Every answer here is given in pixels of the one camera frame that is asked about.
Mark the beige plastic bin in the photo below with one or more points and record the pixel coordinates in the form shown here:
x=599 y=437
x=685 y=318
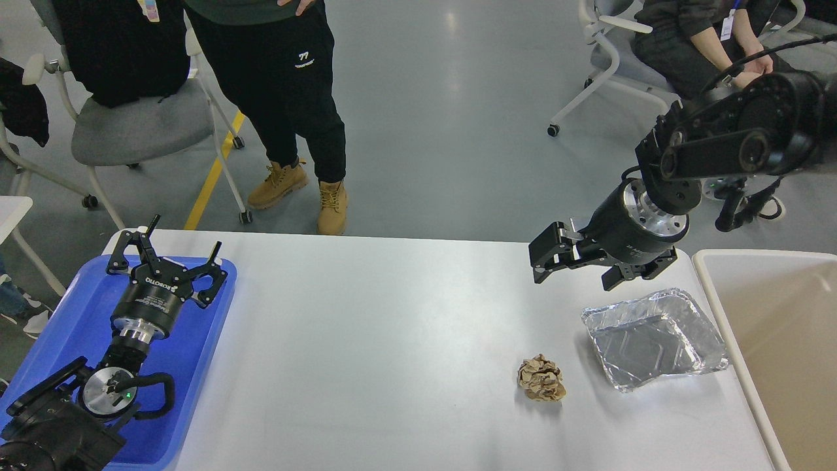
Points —
x=776 y=310

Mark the grey office chair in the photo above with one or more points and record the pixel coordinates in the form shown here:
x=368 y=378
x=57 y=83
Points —
x=132 y=133

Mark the seated person in dark clothes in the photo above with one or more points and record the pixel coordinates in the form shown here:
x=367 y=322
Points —
x=691 y=42

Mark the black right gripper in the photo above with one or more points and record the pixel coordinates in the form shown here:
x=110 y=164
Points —
x=627 y=232

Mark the black jacket on chair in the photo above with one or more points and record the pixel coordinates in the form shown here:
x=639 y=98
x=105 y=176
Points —
x=121 y=56

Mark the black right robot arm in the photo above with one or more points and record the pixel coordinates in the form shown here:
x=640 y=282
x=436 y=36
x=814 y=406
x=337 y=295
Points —
x=780 y=123

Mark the black bag at left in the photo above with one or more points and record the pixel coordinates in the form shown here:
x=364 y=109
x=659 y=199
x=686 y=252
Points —
x=23 y=105

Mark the blue plastic tray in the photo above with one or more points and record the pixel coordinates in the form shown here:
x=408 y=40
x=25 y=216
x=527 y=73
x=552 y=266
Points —
x=131 y=353

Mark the crumpled brown paper ball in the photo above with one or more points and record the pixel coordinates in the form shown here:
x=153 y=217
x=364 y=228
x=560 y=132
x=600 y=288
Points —
x=541 y=379

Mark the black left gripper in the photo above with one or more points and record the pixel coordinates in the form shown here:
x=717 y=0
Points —
x=152 y=296

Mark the small white side table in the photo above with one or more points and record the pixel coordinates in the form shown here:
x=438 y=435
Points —
x=13 y=210

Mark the white office chair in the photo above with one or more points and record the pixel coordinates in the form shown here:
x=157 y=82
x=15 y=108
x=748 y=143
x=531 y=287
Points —
x=611 y=32

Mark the standing person in black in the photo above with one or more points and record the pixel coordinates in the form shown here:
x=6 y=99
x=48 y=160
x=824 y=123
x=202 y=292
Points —
x=274 y=61

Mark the aluminium foil tray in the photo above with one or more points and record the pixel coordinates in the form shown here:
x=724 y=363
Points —
x=665 y=333

